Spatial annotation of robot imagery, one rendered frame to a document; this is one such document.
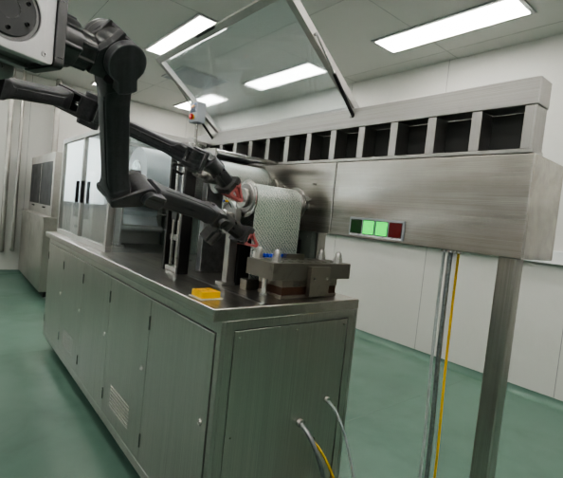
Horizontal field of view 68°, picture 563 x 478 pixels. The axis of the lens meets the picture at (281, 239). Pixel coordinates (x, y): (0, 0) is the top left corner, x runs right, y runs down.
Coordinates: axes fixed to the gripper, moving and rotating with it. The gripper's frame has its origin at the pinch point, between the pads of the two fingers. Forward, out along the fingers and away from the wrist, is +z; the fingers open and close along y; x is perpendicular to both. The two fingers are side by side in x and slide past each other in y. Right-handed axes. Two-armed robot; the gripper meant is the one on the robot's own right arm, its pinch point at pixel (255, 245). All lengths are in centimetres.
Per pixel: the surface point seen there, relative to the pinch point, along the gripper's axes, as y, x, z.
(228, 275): -7.7, -14.5, 1.5
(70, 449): -72, -115, 16
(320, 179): 0.7, 40.6, 12.1
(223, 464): 26, -70, 13
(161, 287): -11.6, -31.5, -18.6
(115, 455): -57, -107, 30
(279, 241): 0.3, 7.2, 9.0
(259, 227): 0.2, 6.5, -2.9
